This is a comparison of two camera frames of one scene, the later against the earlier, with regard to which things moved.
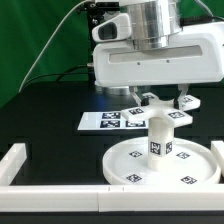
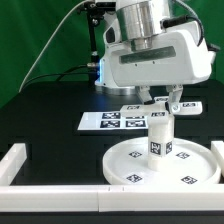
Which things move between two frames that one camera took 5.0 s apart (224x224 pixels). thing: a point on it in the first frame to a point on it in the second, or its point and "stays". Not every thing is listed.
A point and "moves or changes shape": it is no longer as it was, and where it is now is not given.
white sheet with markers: x=108 y=120 stays
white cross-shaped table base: x=154 y=107 moves or changes shape
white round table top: x=127 y=163 stays
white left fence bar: x=11 y=163 stays
